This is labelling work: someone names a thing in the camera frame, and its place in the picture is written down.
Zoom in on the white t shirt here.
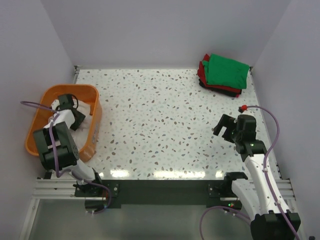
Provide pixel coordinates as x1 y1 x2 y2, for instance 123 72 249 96
46 102 95 154

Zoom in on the red folded t shirt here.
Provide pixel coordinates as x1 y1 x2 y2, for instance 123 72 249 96
196 53 243 95

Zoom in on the orange plastic basket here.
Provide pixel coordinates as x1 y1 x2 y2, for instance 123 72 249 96
24 84 102 163

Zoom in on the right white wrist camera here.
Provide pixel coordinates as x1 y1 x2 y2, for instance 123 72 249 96
238 105 255 117

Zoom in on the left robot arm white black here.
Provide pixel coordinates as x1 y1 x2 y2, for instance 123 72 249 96
32 93 104 196

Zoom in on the green folded t shirt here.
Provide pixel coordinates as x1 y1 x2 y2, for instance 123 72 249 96
201 53 250 90

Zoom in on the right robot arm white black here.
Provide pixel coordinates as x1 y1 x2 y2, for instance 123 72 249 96
213 114 301 240

